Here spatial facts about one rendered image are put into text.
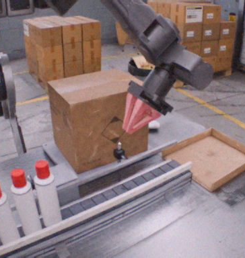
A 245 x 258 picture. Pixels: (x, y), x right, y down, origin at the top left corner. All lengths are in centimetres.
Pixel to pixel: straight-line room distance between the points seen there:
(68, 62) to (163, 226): 330
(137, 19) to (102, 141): 55
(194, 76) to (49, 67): 341
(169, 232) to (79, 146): 40
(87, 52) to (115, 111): 307
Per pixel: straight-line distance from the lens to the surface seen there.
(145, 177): 98
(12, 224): 75
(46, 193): 74
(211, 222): 93
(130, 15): 57
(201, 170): 111
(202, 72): 58
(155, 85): 62
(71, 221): 80
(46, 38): 381
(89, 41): 402
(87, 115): 95
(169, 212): 93
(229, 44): 470
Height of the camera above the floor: 149
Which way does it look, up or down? 29 degrees down
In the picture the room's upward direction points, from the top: straight up
